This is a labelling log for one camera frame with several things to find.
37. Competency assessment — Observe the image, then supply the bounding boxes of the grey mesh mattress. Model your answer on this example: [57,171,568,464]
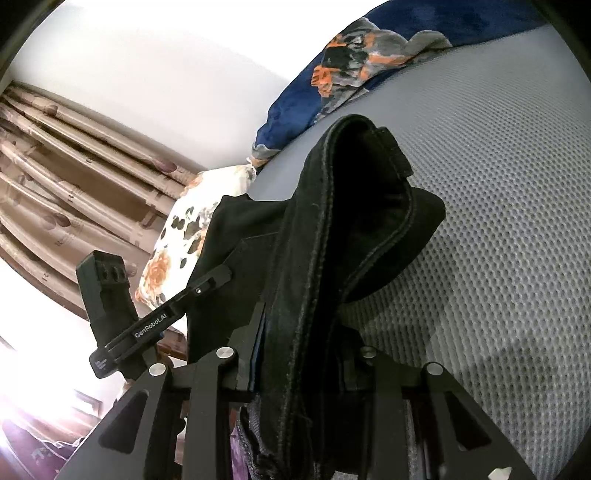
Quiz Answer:
[249,23,591,480]

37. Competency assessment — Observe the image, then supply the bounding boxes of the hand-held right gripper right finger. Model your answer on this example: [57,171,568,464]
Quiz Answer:
[339,345,539,480]

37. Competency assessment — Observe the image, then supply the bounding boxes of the beige patterned curtain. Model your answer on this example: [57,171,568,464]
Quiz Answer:
[0,83,205,324]

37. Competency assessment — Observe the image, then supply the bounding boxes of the blue floral blanket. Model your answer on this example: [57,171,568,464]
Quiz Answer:
[250,0,551,168]

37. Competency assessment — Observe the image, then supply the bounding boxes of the wooden bed frame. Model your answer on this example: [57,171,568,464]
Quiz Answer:
[157,323,188,366]

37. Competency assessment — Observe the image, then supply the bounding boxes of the person's purple patterned garment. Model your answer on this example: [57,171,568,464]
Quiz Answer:
[0,406,262,480]

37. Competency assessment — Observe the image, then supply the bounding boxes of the white floral pillow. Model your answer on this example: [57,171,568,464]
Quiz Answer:
[135,164,257,311]

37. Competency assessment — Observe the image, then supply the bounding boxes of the black pants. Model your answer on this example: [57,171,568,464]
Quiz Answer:
[185,113,447,480]

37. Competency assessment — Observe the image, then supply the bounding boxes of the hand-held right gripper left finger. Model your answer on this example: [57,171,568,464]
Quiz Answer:
[60,301,267,480]

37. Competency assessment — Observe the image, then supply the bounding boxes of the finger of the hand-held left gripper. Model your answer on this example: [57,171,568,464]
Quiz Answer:
[177,269,232,302]

